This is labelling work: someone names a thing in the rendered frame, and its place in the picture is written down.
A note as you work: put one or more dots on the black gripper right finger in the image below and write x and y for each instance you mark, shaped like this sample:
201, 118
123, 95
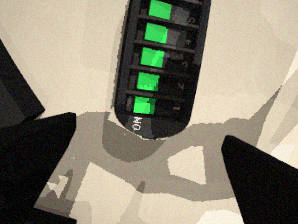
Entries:
265, 188

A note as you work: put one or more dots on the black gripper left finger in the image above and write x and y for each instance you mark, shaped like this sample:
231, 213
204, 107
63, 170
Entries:
29, 154

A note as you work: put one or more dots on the dark grey switch unit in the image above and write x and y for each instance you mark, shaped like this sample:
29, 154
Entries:
160, 65

